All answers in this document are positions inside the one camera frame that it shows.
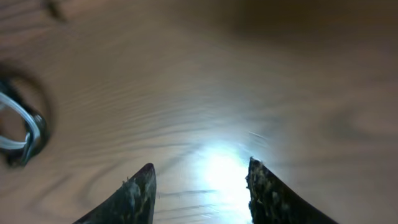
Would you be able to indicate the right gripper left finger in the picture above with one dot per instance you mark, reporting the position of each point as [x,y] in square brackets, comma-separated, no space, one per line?
[132,203]

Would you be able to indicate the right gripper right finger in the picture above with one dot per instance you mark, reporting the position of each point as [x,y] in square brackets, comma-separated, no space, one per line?
[273,202]

